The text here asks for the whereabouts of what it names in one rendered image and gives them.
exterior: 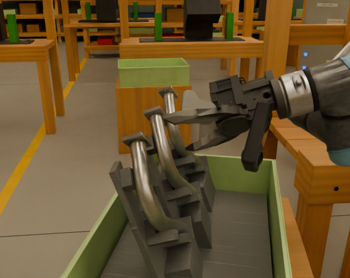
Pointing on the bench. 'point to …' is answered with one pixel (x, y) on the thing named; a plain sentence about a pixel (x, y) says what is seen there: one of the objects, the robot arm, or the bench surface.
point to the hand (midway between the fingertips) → (175, 139)
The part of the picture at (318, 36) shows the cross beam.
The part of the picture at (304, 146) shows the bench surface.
